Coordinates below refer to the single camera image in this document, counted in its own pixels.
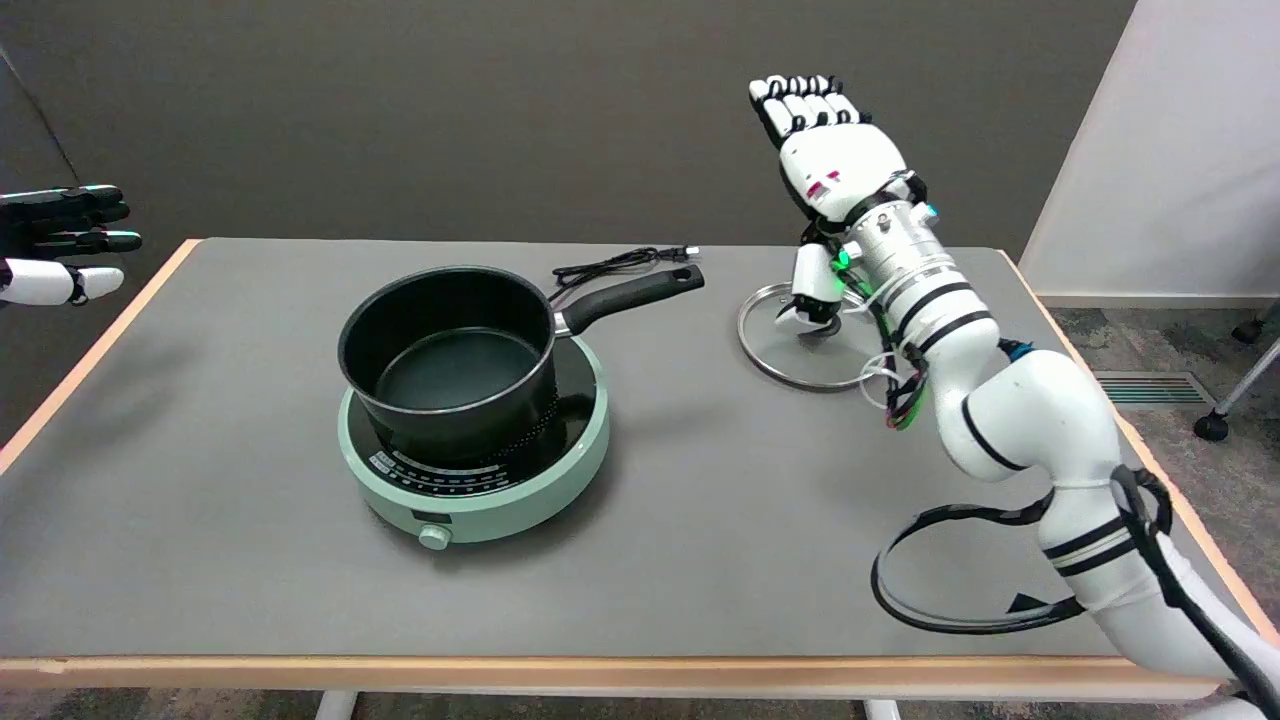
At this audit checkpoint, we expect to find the floor vent grille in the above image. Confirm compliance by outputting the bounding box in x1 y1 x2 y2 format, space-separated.
1090 372 1216 408

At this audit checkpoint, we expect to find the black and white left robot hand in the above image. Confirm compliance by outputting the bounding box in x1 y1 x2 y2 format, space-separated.
0 185 143 308

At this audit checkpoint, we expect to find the black saucepan with handle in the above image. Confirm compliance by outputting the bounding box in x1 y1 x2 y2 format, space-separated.
337 263 706 463

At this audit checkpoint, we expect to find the black power cord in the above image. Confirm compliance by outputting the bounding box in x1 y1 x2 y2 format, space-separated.
551 245 699 293

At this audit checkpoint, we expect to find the green induction cooker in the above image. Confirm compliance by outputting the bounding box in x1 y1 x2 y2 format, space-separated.
337 335 611 552

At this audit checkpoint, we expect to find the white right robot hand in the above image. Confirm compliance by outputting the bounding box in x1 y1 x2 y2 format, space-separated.
748 73 929 339

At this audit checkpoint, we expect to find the black chair caster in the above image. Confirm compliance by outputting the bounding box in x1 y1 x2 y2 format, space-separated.
1232 305 1280 346

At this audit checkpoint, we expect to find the glass pot lid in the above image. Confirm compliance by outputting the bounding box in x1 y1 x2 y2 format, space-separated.
737 283 901 393

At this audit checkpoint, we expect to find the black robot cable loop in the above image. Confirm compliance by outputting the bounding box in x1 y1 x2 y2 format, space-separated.
870 465 1280 716

